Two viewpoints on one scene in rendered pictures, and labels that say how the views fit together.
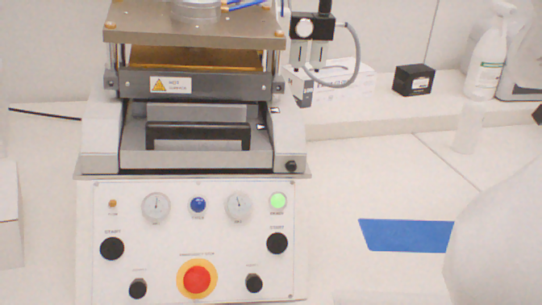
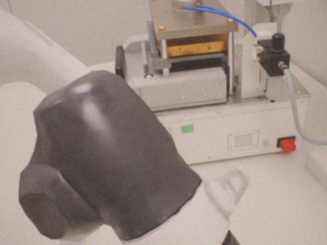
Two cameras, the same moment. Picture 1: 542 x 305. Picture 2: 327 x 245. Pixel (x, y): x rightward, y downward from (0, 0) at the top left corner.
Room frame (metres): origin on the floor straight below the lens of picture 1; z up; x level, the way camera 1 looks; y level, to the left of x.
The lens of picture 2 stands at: (0.98, -0.70, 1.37)
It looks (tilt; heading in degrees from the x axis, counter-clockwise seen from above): 34 degrees down; 100
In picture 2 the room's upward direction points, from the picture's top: 6 degrees counter-clockwise
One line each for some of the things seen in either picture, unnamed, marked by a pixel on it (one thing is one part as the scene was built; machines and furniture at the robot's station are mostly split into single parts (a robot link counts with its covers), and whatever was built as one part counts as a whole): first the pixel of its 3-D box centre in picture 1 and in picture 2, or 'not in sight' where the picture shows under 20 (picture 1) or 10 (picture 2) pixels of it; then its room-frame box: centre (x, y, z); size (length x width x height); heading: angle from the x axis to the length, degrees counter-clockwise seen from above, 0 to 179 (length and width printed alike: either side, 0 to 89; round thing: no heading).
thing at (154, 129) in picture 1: (198, 135); (119, 62); (0.76, 0.11, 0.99); 0.15 x 0.02 x 0.04; 101
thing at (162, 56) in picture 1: (200, 43); (188, 27); (0.94, 0.14, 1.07); 0.22 x 0.17 x 0.10; 101
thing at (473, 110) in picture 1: (470, 122); not in sight; (1.28, -0.45, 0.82); 0.05 x 0.05 x 0.14
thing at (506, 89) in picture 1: (519, 57); not in sight; (1.62, -0.65, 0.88); 0.25 x 0.20 x 0.17; 15
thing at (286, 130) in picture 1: (279, 119); (167, 91); (0.89, 0.00, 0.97); 0.26 x 0.05 x 0.07; 11
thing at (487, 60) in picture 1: (490, 51); not in sight; (1.53, -0.54, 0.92); 0.09 x 0.08 x 0.25; 15
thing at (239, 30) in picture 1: (206, 27); (202, 20); (0.97, 0.13, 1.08); 0.31 x 0.24 x 0.13; 101
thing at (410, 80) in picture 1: (413, 79); not in sight; (1.52, -0.36, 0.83); 0.09 x 0.06 x 0.07; 118
